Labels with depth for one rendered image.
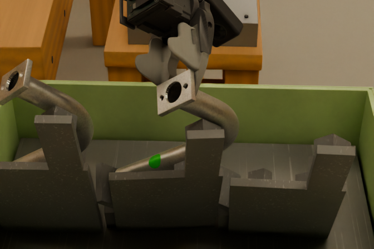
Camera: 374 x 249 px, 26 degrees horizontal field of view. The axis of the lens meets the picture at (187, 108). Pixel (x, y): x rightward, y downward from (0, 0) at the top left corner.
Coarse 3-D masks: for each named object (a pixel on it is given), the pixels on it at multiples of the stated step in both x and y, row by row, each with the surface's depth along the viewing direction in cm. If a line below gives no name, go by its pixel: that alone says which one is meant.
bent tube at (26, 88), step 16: (16, 80) 99; (32, 80) 97; (0, 96) 98; (16, 96) 97; (32, 96) 97; (48, 96) 98; (64, 96) 100; (80, 112) 102; (80, 128) 103; (80, 144) 106; (16, 160) 115; (32, 160) 112
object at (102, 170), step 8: (96, 168) 118; (104, 168) 118; (112, 168) 119; (96, 176) 117; (104, 176) 117; (96, 184) 117; (104, 184) 116; (96, 192) 116; (104, 192) 116; (104, 200) 115
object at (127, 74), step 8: (112, 72) 166; (120, 72) 166; (128, 72) 166; (136, 72) 166; (224, 72) 167; (232, 72) 165; (240, 72) 165; (248, 72) 165; (256, 72) 165; (112, 80) 167; (120, 80) 167; (128, 80) 167; (136, 80) 167; (144, 80) 173; (208, 80) 172; (216, 80) 172; (224, 80) 167; (232, 80) 166; (240, 80) 166; (248, 80) 166; (256, 80) 166
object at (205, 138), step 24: (192, 144) 97; (216, 144) 97; (192, 168) 103; (216, 168) 104; (120, 192) 109; (144, 192) 110; (168, 192) 110; (192, 192) 111; (216, 192) 111; (120, 216) 118; (144, 216) 118; (168, 216) 119; (192, 216) 119
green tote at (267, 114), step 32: (96, 96) 136; (128, 96) 136; (224, 96) 135; (256, 96) 135; (288, 96) 134; (320, 96) 134; (352, 96) 134; (0, 128) 130; (32, 128) 141; (96, 128) 140; (128, 128) 140; (160, 128) 140; (256, 128) 139; (288, 128) 138; (320, 128) 138; (352, 128) 138; (0, 160) 130
